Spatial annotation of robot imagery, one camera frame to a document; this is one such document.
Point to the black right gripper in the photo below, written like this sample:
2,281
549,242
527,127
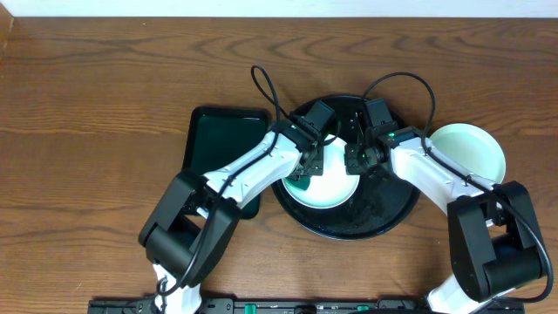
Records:
351,165

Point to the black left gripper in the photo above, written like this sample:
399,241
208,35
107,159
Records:
309,165

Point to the green sponge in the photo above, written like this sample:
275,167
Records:
300,183

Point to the mint green plate front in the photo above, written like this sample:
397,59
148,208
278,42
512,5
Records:
473,148

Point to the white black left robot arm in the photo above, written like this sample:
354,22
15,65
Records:
187,233

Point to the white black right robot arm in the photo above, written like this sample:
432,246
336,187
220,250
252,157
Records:
497,253

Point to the round black tray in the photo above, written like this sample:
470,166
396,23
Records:
380,202

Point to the dark green rectangular tray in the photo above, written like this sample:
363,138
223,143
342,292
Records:
220,135

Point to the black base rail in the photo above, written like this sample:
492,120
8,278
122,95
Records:
230,306

